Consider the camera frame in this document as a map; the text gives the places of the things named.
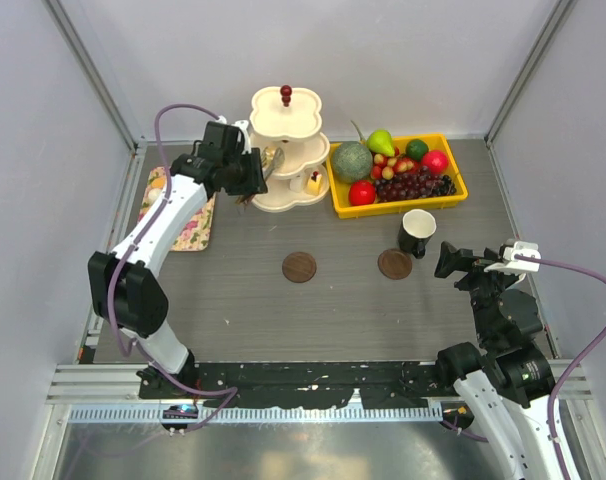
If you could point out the green lime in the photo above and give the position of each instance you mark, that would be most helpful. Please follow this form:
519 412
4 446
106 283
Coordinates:
416 149

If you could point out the red tomato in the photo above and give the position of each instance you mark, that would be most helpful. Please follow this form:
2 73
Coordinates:
362 193

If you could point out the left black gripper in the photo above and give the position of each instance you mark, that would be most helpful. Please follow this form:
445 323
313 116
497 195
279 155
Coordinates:
257 184

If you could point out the wooden coaster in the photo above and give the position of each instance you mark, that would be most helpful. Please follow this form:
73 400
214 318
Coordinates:
299 267
394 264

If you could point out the floral dessert tray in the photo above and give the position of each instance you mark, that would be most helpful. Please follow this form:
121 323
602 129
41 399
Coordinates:
196 233

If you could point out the purple grape bunch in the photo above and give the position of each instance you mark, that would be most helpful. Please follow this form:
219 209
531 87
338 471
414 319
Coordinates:
407 186

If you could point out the green pear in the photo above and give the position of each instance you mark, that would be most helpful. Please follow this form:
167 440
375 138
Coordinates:
380 142

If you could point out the yellow plastic fruit bin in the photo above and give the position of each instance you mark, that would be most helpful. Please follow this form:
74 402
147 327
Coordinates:
340 190

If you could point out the cream three-tier stand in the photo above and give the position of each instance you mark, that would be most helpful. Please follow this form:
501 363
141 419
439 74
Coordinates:
290 118

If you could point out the white cable duct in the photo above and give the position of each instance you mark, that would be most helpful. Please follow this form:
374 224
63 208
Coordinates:
131 413

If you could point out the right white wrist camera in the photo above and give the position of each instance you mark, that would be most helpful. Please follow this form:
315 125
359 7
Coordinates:
516 257

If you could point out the yellow round dessert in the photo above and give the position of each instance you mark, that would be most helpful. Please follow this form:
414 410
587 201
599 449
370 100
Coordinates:
268 154

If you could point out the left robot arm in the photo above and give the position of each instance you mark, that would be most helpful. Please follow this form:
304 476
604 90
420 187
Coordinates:
124 283

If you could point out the white cake slice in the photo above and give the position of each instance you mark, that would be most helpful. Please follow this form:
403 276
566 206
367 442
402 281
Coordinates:
297 184

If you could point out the green melon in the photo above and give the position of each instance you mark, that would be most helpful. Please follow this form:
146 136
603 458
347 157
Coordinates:
351 162

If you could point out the yellow cake slice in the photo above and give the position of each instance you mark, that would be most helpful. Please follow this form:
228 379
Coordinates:
314 183

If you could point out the left wooden coaster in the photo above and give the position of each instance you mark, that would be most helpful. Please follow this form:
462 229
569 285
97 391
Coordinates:
299 267

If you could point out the orange macaron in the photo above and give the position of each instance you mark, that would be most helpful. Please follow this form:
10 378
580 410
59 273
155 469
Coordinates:
158 183

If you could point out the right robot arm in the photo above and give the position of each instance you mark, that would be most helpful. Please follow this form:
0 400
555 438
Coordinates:
504 378

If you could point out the black mug white inside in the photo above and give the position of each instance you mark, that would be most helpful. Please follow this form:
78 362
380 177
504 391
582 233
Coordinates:
416 229

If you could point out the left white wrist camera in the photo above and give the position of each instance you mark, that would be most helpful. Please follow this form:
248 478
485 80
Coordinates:
238 134

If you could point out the right wooden coaster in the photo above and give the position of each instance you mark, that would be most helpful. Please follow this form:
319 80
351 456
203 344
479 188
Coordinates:
394 264

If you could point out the white round dessert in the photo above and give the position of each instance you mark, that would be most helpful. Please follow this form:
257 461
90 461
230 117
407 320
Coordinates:
154 194

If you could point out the black grape bunch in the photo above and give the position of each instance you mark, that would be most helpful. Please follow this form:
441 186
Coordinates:
443 185

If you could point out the pink red apple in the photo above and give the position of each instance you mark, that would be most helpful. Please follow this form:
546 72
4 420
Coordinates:
436 161

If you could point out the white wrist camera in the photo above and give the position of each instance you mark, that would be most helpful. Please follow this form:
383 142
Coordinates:
238 134
516 257

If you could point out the metal tongs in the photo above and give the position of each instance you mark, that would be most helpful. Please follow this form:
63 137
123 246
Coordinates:
268 169

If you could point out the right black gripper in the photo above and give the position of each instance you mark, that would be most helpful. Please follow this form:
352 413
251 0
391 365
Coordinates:
464 258

